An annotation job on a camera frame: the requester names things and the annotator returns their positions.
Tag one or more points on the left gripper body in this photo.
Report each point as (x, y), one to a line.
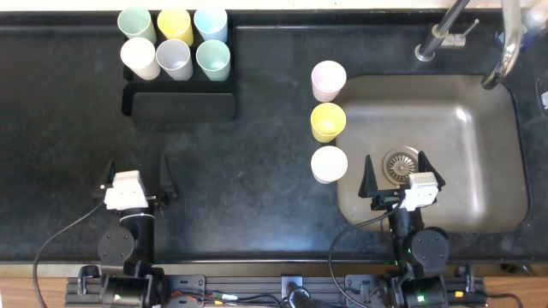
(157, 202)

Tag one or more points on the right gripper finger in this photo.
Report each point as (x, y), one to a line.
(428, 164)
(368, 184)

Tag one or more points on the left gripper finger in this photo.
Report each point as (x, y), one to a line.
(106, 179)
(167, 181)

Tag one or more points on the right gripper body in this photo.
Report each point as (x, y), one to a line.
(385, 200)

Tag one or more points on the white cup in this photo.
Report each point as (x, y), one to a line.
(138, 55)
(329, 163)

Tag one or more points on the yellow cup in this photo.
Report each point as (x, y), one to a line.
(174, 23)
(328, 120)

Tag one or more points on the pink cup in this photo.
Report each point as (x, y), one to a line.
(328, 77)

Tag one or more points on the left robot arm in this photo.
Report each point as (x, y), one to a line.
(137, 235)

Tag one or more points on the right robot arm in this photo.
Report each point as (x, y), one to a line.
(421, 252)

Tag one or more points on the steel sink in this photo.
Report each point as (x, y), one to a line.
(471, 137)

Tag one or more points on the black tray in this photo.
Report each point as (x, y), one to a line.
(184, 104)

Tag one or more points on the grey cup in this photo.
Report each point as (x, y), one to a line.
(173, 55)

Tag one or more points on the green cup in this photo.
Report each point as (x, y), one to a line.
(213, 57)
(135, 22)

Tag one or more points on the dark container with white label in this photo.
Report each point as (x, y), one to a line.
(543, 85)

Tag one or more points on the steel tap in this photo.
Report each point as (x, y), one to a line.
(511, 47)

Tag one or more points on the blue soap bottle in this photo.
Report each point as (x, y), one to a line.
(533, 38)

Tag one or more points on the blue cup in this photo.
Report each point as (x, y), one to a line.
(210, 22)

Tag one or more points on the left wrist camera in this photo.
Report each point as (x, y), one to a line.
(125, 190)

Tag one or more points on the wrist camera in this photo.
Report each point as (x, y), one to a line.
(421, 190)
(125, 190)

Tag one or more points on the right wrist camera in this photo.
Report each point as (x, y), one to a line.
(421, 190)

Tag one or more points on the mounting rail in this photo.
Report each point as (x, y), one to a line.
(248, 286)

